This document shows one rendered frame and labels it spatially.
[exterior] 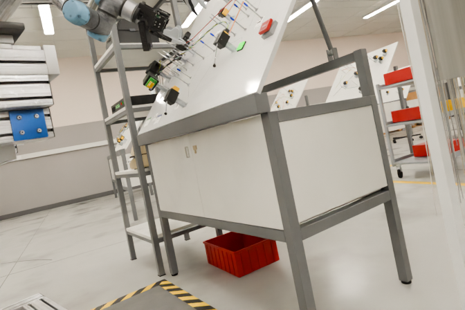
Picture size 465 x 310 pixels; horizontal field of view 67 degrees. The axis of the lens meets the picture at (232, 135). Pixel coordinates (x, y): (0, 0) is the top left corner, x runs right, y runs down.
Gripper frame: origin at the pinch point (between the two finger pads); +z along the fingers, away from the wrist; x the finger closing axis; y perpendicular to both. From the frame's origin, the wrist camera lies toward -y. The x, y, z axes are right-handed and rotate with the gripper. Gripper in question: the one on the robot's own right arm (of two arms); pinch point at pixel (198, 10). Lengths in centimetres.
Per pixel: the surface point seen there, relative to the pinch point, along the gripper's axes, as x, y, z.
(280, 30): -31.3, 4.8, 21.2
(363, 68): -29, 36, 55
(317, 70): -4, 36, 51
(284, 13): -29.0, 12.2, 17.5
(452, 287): -52, 2, 138
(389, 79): 98, 210, 147
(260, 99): -35, -19, 35
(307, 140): -34, -11, 57
